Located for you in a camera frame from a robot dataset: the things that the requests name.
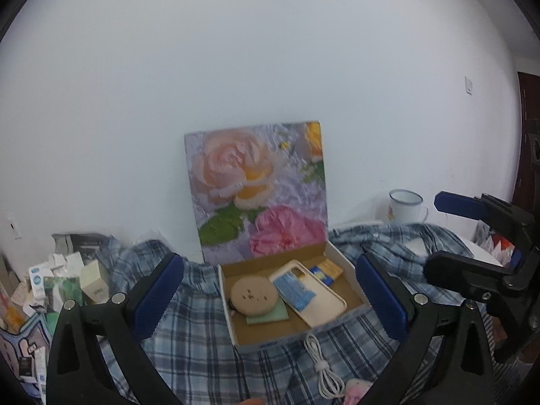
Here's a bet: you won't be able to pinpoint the gold and blue packet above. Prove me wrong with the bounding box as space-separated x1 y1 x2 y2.
310 259 343 285

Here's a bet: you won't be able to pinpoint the beige phone case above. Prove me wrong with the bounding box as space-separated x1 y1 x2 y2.
269 260 347 329

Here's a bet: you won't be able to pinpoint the white cable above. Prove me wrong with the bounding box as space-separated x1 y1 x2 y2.
304 332 347 399

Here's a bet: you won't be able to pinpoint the black hair tie pink charm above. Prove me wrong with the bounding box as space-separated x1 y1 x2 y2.
344 379 374 405

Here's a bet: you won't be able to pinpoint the green sticky note pad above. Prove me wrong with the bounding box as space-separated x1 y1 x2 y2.
246 304 290 326

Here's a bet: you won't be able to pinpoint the blue plaid cloth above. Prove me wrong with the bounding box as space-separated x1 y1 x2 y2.
95 221 507 405

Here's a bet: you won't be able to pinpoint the cream carton box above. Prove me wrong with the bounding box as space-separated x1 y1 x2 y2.
80 259 111 304

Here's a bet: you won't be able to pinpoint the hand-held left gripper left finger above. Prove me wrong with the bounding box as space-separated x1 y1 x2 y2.
46 252 185 405

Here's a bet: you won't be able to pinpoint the pile of small boxes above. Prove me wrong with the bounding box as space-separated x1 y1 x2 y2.
8 232 110 325

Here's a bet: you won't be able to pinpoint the brown wooden door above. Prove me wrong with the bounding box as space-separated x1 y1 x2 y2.
510 72 540 207

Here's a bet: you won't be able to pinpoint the cartoon printed bag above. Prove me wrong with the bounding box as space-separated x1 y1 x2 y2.
0 312 53 397

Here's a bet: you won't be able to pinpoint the white enamel mug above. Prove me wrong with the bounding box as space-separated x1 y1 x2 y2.
387 190 429 224

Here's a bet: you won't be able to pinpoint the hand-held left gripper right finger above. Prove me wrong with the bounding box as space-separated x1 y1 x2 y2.
355 252 495 405

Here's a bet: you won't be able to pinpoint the round beige pad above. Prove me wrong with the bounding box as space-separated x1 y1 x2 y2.
230 277 280 317

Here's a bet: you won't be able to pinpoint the black printed box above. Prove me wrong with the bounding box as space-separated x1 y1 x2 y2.
70 233 110 262

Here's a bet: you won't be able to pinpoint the blue tissue packet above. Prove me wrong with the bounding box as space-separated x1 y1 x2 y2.
274 271 318 312

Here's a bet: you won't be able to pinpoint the floral cardboard box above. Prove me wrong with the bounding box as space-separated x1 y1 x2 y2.
183 120 369 352

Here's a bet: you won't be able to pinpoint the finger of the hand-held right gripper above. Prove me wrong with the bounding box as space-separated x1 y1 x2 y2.
424 251 514 303
434 191 535 246

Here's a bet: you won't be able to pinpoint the small printed packets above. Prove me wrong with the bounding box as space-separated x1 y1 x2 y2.
475 219 524 266

